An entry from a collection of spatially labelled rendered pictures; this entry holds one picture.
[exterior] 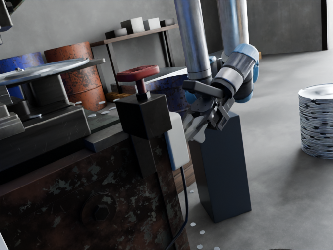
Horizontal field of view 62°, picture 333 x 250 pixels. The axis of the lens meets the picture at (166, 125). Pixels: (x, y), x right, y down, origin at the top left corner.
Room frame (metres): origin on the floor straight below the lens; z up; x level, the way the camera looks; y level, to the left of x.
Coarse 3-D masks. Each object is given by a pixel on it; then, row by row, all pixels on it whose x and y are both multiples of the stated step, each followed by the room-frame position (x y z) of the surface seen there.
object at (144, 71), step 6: (144, 66) 0.52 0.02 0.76; (150, 66) 0.50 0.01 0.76; (156, 66) 0.50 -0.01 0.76; (120, 72) 0.52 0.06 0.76; (126, 72) 0.49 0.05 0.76; (132, 72) 0.48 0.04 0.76; (138, 72) 0.48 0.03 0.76; (144, 72) 0.48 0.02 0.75; (150, 72) 0.49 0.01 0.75; (156, 72) 0.50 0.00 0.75; (120, 78) 0.50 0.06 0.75; (126, 78) 0.48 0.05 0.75; (132, 78) 0.47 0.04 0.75; (138, 78) 0.48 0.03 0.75; (138, 84) 0.50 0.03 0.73; (144, 84) 0.51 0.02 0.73; (138, 90) 0.51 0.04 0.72; (144, 90) 0.51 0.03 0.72
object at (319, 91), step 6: (318, 84) 1.53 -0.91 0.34; (324, 84) 1.52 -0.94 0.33; (330, 84) 1.49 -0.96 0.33; (300, 90) 1.49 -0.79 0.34; (306, 90) 1.48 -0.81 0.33; (312, 90) 1.46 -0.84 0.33; (318, 90) 1.42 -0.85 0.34; (324, 90) 1.40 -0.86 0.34; (330, 90) 1.38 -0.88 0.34; (300, 96) 1.40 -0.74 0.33; (306, 96) 1.38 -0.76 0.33; (312, 96) 1.36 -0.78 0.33; (318, 96) 1.34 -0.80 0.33; (324, 96) 1.32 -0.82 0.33; (330, 96) 1.30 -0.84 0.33
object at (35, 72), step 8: (48, 64) 0.87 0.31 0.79; (56, 64) 0.83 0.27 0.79; (64, 64) 0.78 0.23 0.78; (72, 64) 0.73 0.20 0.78; (80, 64) 0.67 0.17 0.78; (8, 72) 0.82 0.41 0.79; (16, 72) 0.75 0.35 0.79; (24, 72) 0.70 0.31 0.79; (32, 72) 0.67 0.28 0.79; (40, 72) 0.67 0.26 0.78; (48, 72) 0.65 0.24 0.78; (56, 72) 0.62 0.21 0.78; (0, 80) 0.69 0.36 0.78; (8, 80) 0.65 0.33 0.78; (16, 80) 0.58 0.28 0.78; (24, 80) 0.59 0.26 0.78
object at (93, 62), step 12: (96, 60) 0.75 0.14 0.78; (60, 72) 0.69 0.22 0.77; (12, 84) 0.63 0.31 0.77; (24, 84) 0.71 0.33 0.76; (36, 84) 0.68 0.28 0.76; (48, 84) 0.69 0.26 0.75; (60, 84) 0.71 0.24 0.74; (36, 96) 0.67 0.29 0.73; (48, 96) 0.69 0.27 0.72; (60, 96) 0.70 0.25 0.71
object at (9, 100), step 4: (0, 88) 0.61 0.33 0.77; (4, 88) 0.62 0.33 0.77; (0, 92) 0.61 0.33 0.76; (4, 92) 0.62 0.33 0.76; (0, 96) 0.61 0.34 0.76; (4, 96) 0.62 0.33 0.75; (8, 96) 0.62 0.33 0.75; (0, 100) 0.61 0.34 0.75; (4, 100) 0.61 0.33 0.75; (8, 100) 0.62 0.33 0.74; (8, 104) 0.62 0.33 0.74
